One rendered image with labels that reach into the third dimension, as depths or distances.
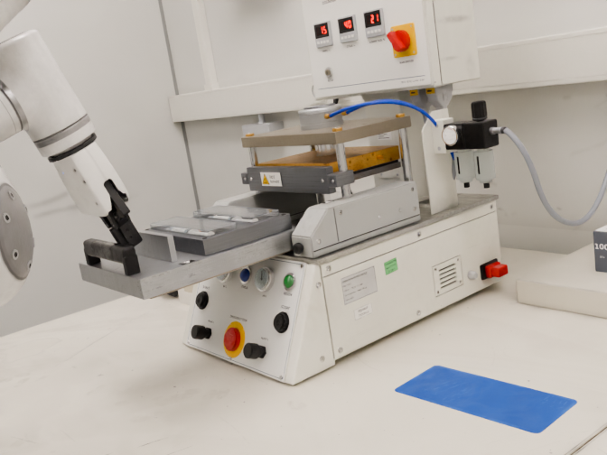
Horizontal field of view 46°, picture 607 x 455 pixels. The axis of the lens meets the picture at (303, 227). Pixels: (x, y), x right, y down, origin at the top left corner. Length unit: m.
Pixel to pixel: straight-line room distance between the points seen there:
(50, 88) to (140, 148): 1.73
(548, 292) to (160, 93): 1.85
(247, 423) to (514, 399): 0.36
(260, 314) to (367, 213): 0.24
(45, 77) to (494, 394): 0.73
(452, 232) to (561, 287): 0.21
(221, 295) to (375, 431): 0.44
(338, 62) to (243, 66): 0.99
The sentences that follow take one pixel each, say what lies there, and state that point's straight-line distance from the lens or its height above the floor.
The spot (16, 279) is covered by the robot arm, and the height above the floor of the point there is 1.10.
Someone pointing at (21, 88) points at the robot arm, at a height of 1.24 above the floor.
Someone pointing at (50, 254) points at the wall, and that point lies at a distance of 2.62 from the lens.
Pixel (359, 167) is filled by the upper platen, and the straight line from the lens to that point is 1.23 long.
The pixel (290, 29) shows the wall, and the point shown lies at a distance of 2.18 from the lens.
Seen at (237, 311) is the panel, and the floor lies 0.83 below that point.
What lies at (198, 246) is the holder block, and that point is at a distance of 1.07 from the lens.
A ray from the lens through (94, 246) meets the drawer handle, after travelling 1.11.
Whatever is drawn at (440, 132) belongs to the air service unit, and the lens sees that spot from 1.28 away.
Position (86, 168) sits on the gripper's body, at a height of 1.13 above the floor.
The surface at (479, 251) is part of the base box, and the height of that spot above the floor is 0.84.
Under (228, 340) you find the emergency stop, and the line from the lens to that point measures 1.22.
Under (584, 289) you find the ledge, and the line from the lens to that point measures 1.26.
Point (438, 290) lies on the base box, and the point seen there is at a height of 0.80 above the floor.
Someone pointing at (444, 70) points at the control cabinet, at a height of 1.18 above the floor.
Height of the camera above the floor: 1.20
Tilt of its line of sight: 12 degrees down
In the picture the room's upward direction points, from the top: 9 degrees counter-clockwise
